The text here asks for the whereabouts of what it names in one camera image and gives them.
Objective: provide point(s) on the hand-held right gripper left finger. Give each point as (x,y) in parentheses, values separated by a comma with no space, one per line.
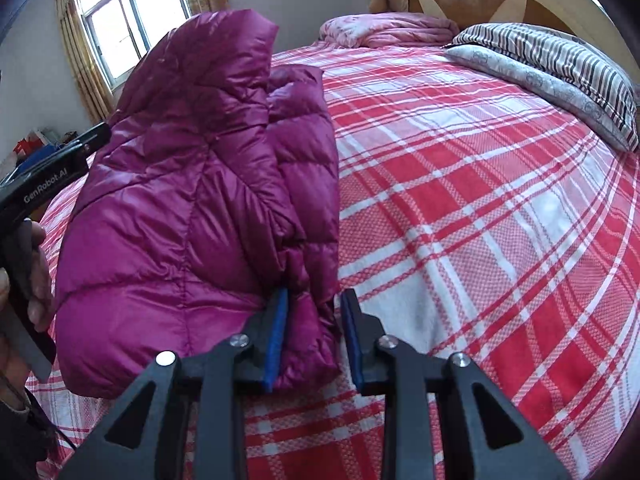
(276,340)

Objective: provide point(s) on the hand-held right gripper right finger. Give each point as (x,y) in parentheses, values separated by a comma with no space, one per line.
(351,340)

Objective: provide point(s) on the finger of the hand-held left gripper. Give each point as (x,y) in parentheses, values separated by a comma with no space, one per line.
(95,136)

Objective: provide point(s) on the magenta puffer jacket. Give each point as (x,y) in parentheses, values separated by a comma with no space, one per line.
(200,185)

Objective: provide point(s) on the person's left forearm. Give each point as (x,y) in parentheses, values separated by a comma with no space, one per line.
(20,445)

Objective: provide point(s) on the person's left hand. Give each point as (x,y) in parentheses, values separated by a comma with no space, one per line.
(41,280)

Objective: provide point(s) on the red gift bag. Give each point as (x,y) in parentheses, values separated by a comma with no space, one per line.
(30,142)

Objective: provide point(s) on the sliding glass window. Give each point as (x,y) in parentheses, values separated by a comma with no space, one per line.
(130,15)

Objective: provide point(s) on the bed with red plaid sheet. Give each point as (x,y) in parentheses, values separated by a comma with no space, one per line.
(475,235)

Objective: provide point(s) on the pink floral quilt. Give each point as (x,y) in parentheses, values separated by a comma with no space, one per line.
(390,30)

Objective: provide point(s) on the grey patterned pillow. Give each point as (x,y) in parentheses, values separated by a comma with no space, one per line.
(540,85)

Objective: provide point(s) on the striped pillow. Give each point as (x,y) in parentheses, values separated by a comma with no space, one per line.
(560,60)

